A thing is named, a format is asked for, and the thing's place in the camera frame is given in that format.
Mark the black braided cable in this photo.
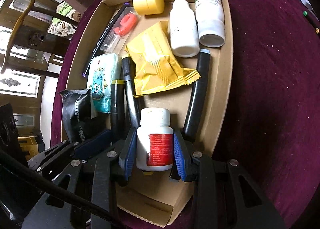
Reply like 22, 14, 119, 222
0, 148, 123, 229

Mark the dark wooden chair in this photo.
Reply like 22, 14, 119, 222
0, 0, 80, 80

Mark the patterned cushion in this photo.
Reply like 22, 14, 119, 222
47, 2, 83, 40

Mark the cartoon print tissue pack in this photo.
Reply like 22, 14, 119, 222
86, 53, 122, 114

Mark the black marker grey cap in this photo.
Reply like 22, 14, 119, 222
182, 49, 211, 142

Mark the black marker green cap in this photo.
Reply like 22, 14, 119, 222
302, 11, 320, 26

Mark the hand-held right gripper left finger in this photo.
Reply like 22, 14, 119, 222
45, 127, 138, 229

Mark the white bottle green label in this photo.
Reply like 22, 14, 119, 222
194, 0, 226, 48

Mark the black gold-patterned snack packet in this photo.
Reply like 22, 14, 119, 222
59, 89, 94, 143

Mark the yellow round jar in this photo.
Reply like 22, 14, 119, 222
132, 0, 165, 15

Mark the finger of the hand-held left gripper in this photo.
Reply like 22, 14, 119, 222
27, 129, 113, 172

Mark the yellow wrapper packet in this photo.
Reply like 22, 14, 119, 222
124, 21, 202, 98

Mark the white bottle red label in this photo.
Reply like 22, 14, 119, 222
136, 108, 175, 172

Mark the cardboard box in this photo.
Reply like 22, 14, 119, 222
61, 0, 234, 228

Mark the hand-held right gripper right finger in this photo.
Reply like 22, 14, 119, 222
172, 129, 285, 229

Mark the wooden glass door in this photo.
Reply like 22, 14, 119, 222
0, 0, 60, 120

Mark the yellow box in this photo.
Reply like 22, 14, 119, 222
17, 135, 45, 162

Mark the clear packet red candle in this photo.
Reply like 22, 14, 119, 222
82, 3, 139, 78

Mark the small plain white bottle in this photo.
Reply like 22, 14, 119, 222
169, 0, 200, 57

